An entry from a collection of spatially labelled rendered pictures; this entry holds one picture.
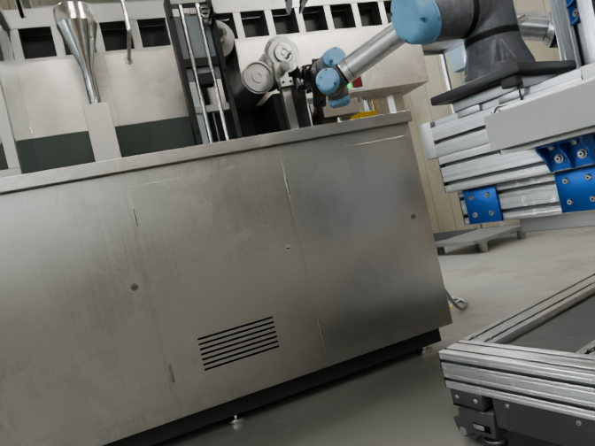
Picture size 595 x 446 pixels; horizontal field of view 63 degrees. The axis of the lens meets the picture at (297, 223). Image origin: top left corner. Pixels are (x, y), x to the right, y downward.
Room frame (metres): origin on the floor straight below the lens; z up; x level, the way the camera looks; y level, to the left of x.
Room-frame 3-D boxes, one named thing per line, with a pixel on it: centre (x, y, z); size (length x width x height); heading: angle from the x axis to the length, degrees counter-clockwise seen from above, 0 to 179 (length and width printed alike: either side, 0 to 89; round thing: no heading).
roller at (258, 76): (2.02, 0.06, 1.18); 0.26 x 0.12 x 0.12; 19
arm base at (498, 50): (1.10, -0.51, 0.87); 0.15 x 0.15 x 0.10
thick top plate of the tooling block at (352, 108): (2.16, -0.21, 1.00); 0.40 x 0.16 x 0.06; 19
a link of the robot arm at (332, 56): (1.71, -0.24, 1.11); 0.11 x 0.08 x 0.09; 19
